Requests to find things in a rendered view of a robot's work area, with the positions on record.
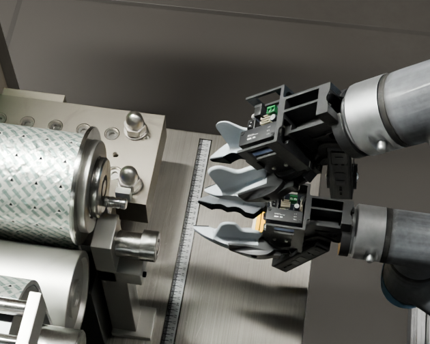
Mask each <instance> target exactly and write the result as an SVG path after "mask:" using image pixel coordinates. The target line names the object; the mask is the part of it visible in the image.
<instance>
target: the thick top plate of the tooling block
mask: <svg viewBox="0 0 430 344"><path fill-rule="evenodd" d="M129 112H131V111H125V110H119V109H109V108H103V107H98V106H87V105H82V104H72V103H66V102H56V101H50V100H41V99H35V98H24V97H19V96H9V95H3V94H0V123H4V124H14V125H19V126H29V127H34V128H44V129H50V130H60V131H66V132H75V133H81V134H85V133H86V131H87V129H88V128H90V127H91V126H95V127H97V128H98V129H99V131H100V136H101V141H103V142H104V144H105V147H106V157H107V158H108V159H109V161H110V164H111V181H110V188H109V196H110V197H116V196H115V189H116V186H118V185H117V183H118V175H119V173H120V171H121V169H122V168H123V167H124V166H127V165H130V166H133V167H134V168H135V169H136V170H137V172H138V174H139V177H140V178H141V180H142V188H141V190H140V191H139V192H138V193H137V194H135V195H132V199H131V202H128V204H127V208H126V209H124V210H123V209H121V208H119V209H117V208H115V209H116V214H117V215H119V219H120V220H130V221H135V222H140V223H148V222H149V217H150V214H151V210H152V203H153V200H154V194H155V191H156V184H157V181H158V175H159V171H160V166H161V162H162V156H163V152H164V147H165V143H166V139H167V128H166V119H165V115H156V114H151V113H140V112H139V113H140V114H141V115H142V117H143V119H144V121H145V124H146V126H147V134H146V136H145V137H144V138H143V139H141V140H139V141H132V140H130V139H128V138H127V137H126V136H125V134H124V122H125V120H126V116H127V114H129Z"/></svg>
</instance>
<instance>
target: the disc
mask: <svg viewBox="0 0 430 344"><path fill-rule="evenodd" d="M92 140H99V141H101V136H100V131H99V129H98V128H97V127H95V126H91V127H90V128H88V129H87V131H86V133H85V134H84V136H83V139H82V141H81V144H80V147H79V150H78V154H77V157H76V162H75V166H74V172H73V177H72V185H71V191H70V208H69V225H70V236H71V238H72V241H73V243H74V244H75V245H78V246H79V245H81V244H82V243H83V242H84V241H85V239H86V237H87V235H88V233H83V232H80V231H79V229H78V225H77V218H76V203H77V194H78V183H79V179H80V174H81V168H82V165H83V160H84V157H85V153H86V151H87V148H88V146H89V144H90V143H91V141H92Z"/></svg>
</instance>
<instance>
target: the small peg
mask: <svg viewBox="0 0 430 344"><path fill-rule="evenodd" d="M127 204H128V200H127V199H126V198H120V197H110V196H106V197H105V198H104V207H111V208H114V207H115V208H117V209H119V208H121V209H123V210H124V209H126V208H127Z"/></svg>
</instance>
